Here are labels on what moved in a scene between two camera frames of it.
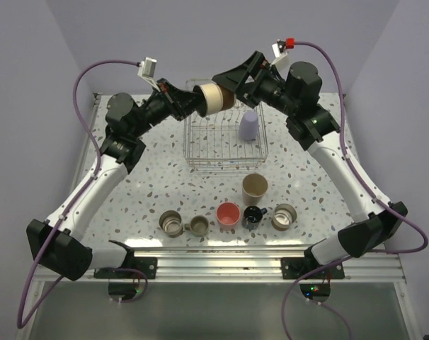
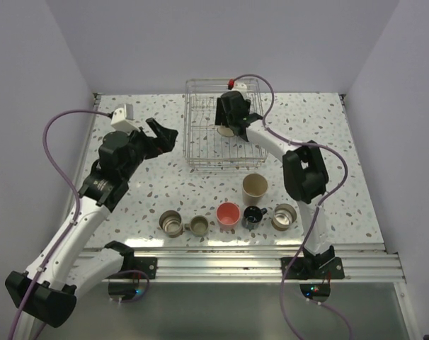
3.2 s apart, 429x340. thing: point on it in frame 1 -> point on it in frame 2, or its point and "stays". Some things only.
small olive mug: x=199 y=226 stays
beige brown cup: x=284 y=215 stays
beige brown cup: x=216 y=98 -> x=226 y=132
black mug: x=252 y=216 stays
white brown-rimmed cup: x=170 y=222 stays
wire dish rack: x=213 y=140 stays
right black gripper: x=256 y=66 -> x=221 y=115
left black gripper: x=179 y=103 -> x=163 y=142
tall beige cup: x=253 y=188 stays
